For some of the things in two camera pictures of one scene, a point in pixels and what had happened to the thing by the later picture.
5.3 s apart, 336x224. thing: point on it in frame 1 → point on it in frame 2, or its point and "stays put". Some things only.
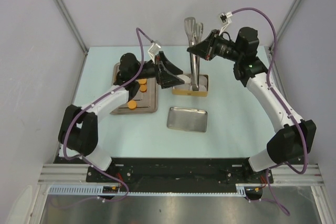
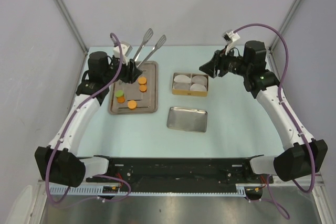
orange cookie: x=132 y=104 stays put
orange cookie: x=143 y=81 stays put
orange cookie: x=143 y=88 stays put
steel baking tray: x=146 y=99 stays put
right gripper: x=207 y=49 → x=218 y=62
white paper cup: x=184 y=86 stays put
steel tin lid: x=189 y=119 stays put
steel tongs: x=195 y=32 → x=147 y=36
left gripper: x=166 y=80 → x=131 y=72
